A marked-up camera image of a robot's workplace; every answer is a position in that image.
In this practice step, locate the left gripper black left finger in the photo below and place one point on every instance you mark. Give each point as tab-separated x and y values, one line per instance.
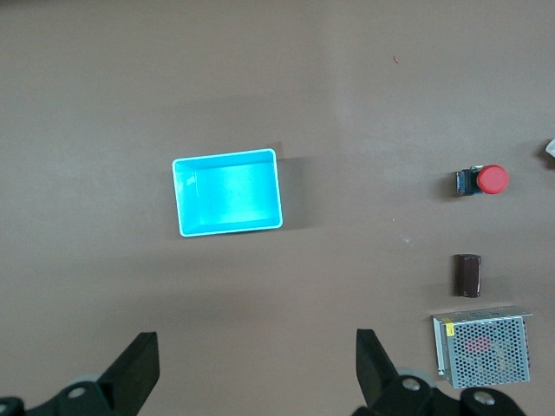
126	381

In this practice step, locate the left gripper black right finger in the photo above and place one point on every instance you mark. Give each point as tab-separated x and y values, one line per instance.
381	390

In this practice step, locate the red push button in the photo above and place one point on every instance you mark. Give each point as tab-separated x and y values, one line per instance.
492	179

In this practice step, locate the metal mesh power supply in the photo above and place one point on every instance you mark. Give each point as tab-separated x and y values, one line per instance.
485	351

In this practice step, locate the dark brown capacitor block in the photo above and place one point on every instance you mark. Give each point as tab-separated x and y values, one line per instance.
467	275

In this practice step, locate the cyan plastic bin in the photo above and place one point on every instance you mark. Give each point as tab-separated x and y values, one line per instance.
225	195

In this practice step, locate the metal fitting white caps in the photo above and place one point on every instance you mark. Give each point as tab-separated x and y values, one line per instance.
551	147

